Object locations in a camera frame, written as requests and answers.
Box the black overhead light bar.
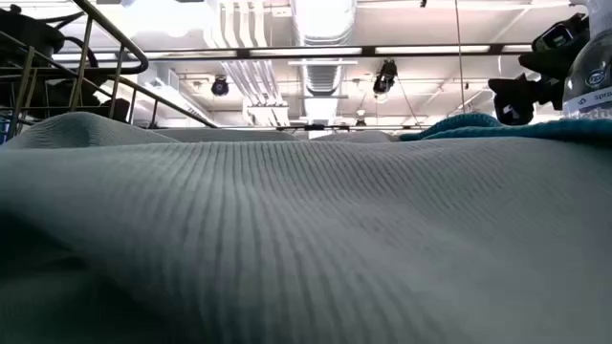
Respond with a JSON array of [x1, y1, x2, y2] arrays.
[[128, 43, 535, 61]]

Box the white ceiling pipe bundle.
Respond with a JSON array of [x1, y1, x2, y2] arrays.
[[205, 0, 293, 126]]

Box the light blue microfiber towel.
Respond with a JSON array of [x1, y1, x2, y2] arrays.
[[0, 110, 612, 344]]

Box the silver ventilation duct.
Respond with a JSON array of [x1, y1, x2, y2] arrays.
[[291, 0, 358, 126]]

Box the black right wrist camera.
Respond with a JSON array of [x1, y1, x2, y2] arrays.
[[530, 12, 590, 54]]

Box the black round ceiling camera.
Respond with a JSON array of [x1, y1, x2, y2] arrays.
[[210, 75, 230, 97]]

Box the black hanging camera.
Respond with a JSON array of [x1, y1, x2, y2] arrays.
[[372, 59, 399, 96]]

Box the thin hanging cord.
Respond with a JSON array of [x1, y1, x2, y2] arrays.
[[452, 0, 468, 116]]

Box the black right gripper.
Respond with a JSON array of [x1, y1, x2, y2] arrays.
[[487, 45, 590, 126]]

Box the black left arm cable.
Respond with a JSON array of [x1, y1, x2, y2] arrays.
[[42, 11, 100, 69]]

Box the clear spray bottle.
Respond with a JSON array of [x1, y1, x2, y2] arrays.
[[561, 0, 612, 120]]

